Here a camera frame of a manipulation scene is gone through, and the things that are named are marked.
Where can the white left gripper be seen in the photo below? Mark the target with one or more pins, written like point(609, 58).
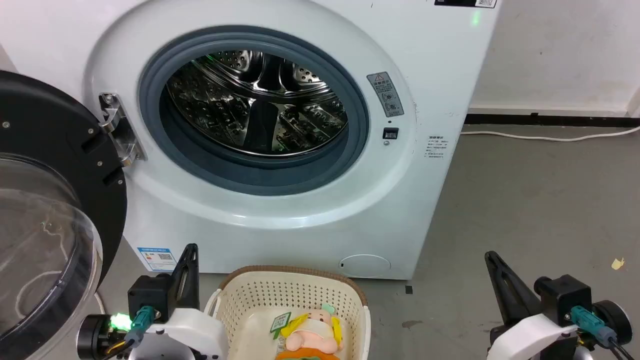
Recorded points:
point(195, 330)

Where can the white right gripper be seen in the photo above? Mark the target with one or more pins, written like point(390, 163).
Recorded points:
point(530, 335)

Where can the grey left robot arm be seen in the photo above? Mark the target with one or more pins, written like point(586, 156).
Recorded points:
point(160, 350)

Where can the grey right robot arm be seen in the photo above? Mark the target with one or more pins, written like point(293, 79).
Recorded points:
point(582, 354)

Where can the white front-load washing machine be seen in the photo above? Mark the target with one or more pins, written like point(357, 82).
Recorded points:
point(425, 200)

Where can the blue energy label sticker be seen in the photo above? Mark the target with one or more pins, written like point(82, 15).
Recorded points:
point(157, 259)

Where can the cream perforated laundry basket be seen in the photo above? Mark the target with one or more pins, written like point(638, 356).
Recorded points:
point(260, 295)

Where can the green hang tag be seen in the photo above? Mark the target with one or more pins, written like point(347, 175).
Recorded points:
point(280, 324)

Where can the black left wrist motor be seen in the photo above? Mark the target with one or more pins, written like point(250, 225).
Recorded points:
point(92, 337)

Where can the black wrist motor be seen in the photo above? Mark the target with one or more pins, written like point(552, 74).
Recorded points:
point(92, 337)
point(617, 320)

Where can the black right wrist motor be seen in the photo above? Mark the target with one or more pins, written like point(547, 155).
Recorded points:
point(617, 320)

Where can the yellow paper scrap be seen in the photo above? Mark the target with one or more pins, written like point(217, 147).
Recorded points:
point(618, 264)

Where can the orange plush toy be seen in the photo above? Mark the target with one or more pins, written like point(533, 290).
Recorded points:
point(300, 356)

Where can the pink baby doll toy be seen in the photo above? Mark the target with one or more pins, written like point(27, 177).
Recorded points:
point(312, 332)

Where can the round drain filter cover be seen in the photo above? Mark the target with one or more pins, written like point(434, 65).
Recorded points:
point(365, 265)

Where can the chrome door hinge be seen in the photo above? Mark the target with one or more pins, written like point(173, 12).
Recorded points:
point(120, 130)

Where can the grey rubber door gasket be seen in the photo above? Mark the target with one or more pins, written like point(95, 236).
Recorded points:
point(150, 115)

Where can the steel washer drum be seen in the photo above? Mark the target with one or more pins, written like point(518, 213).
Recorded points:
point(235, 115)

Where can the black baseboard strip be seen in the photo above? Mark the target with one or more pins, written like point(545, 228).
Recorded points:
point(575, 120)

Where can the black washer door, clear glass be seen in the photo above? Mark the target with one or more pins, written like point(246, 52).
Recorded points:
point(50, 125)

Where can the grey warning sticker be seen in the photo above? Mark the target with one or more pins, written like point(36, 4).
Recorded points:
point(385, 95)

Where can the black control panel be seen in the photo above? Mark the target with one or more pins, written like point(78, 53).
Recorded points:
point(460, 2)

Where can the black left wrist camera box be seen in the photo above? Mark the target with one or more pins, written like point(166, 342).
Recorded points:
point(150, 295)

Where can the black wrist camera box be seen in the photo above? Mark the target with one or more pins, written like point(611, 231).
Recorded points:
point(562, 295)
point(150, 295)

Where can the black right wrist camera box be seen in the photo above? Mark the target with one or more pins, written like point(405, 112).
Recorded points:
point(562, 295)

